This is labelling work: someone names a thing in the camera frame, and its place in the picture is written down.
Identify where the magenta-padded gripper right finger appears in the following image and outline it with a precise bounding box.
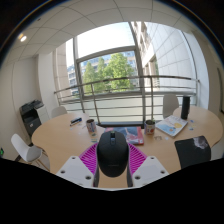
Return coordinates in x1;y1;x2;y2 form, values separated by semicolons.
126;143;170;189

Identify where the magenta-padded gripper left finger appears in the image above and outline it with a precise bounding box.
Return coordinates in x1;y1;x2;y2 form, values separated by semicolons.
55;143;101;188

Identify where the black computer mouse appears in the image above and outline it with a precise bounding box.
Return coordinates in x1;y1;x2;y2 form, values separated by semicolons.
96;130;130;178

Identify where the black mouse pad with cat print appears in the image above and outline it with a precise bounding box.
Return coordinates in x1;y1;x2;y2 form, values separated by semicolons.
174;135;212;170

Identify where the red magazine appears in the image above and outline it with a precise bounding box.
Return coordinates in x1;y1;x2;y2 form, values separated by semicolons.
104;125;145;146

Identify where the white mug with plant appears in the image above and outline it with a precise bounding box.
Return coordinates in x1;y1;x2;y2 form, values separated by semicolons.
143;119;157;136

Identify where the patterned cup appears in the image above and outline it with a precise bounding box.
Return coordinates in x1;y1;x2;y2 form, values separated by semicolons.
85;118;98;135

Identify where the white and blue open magazine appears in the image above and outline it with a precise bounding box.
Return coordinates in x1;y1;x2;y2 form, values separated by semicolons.
155;114;189;138

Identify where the white chair with wooden legs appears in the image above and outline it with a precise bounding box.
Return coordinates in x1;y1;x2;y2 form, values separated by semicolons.
10;133;48;168

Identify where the black drink bottle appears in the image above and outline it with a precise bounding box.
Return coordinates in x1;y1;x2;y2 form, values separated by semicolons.
180;95;191;121

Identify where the metal balcony railing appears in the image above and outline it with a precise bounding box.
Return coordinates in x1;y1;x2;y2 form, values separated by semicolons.
53;75;201;125

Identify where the round ceiling light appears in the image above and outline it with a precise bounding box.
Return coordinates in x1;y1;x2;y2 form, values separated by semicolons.
18;33;29;43

